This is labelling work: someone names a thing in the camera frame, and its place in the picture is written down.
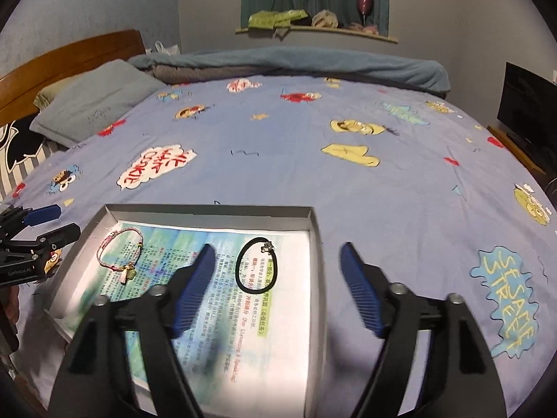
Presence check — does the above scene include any black monitor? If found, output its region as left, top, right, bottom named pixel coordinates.
left=497, top=62, right=556, bottom=169

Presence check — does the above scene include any wooden window shelf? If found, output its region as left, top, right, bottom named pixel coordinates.
left=234, top=25, right=399, bottom=44

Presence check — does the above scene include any striped black white pillow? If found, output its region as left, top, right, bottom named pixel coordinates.
left=0, top=113, right=58, bottom=199

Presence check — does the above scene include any black hair tie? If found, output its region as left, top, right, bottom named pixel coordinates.
left=234, top=236, right=279, bottom=295

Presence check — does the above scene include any pink string bracelet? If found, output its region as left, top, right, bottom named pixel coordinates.
left=95, top=226, right=144, bottom=285

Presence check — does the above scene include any grey blue pillow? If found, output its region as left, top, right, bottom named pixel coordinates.
left=30, top=60, right=165, bottom=147

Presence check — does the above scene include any grey shallow cardboard box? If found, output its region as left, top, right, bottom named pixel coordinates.
left=46, top=204, right=326, bottom=417

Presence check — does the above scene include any blue cartoon bed sheet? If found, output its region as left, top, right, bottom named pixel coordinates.
left=19, top=77, right=556, bottom=417

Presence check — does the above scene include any green cloth on shelf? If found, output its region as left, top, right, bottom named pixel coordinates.
left=248, top=9, right=309, bottom=30

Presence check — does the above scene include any teal folded blanket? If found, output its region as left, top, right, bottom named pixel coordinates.
left=128, top=46, right=451, bottom=96

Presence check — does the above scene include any wooden headboard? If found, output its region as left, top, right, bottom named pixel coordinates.
left=0, top=29, right=146, bottom=125

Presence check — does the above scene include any olive green pillow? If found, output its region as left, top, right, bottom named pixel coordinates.
left=33, top=73, right=81, bottom=110

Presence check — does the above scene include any beige cloth on shelf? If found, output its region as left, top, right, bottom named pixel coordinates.
left=312, top=9, right=339, bottom=29

